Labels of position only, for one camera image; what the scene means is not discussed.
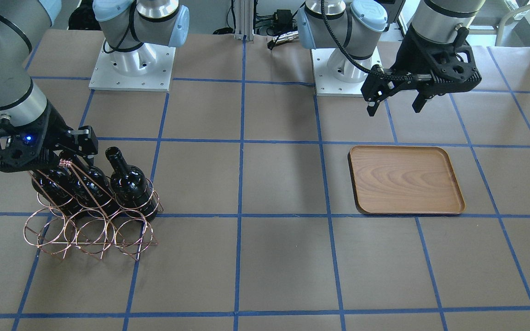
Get aluminium frame post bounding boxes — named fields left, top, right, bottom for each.
left=233, top=0, right=256, bottom=42

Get black braided cable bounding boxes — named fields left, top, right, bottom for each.
left=320, top=0, right=422, bottom=81

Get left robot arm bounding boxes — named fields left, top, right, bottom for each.
left=296, top=0, right=484, bottom=116

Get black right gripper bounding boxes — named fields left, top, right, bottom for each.
left=0, top=102, right=98, bottom=172

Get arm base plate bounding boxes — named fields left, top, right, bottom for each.
left=311, top=48, right=368, bottom=98
left=89, top=43, right=177, bottom=92

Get wooden tray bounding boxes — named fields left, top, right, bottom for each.
left=348, top=145, right=466, bottom=215

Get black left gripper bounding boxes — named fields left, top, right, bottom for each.
left=361, top=27, right=482, bottom=117

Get copper wire bottle basket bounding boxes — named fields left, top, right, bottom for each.
left=23, top=157, right=162, bottom=261

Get dark wine bottle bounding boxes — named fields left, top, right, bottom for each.
left=105, top=147, right=158, bottom=222
left=69, top=158, right=120, bottom=217
left=32, top=167, right=81, bottom=216

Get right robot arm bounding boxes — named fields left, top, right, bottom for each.
left=0, top=0, right=190, bottom=172

